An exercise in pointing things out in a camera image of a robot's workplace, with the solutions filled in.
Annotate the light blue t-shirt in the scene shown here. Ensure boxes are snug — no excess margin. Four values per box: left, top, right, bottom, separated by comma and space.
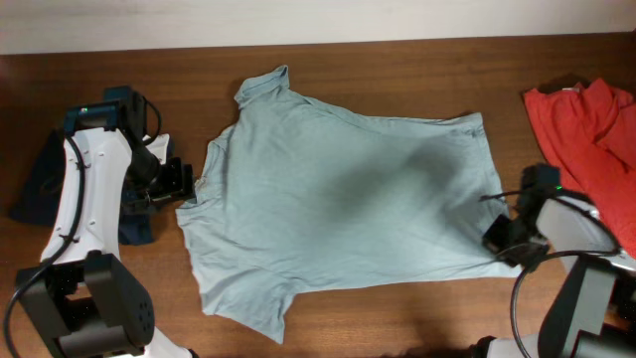
176, 66, 517, 342

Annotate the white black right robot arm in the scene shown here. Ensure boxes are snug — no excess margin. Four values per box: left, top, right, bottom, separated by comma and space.
468, 164, 635, 358

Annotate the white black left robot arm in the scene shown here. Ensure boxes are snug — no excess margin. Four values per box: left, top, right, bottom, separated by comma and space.
7, 86, 196, 358

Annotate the red garment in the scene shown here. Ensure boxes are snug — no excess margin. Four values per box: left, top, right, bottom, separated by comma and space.
523, 79, 635, 256

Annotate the dark navy folded garment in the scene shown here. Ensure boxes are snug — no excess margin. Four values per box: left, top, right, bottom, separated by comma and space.
8, 130, 154, 246

